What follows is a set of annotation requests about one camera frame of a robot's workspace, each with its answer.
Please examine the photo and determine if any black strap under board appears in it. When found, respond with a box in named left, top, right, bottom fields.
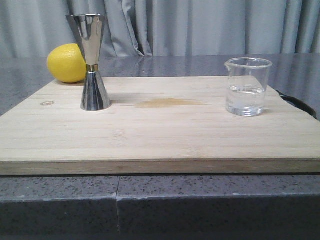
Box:
left=274, top=88, right=316, bottom=117

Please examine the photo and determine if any wooden cutting board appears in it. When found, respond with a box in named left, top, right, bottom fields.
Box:
left=0, top=76, right=320, bottom=175

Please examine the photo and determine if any grey curtain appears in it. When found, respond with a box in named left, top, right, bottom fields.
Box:
left=0, top=0, right=320, bottom=58

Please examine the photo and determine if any steel double jigger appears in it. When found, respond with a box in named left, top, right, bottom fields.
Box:
left=66, top=14, right=112, bottom=111

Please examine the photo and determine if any clear glass beaker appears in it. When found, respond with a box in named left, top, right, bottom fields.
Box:
left=224, top=57, right=273, bottom=117

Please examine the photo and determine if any yellow lemon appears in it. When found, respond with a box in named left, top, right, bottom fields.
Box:
left=47, top=43, right=87, bottom=84

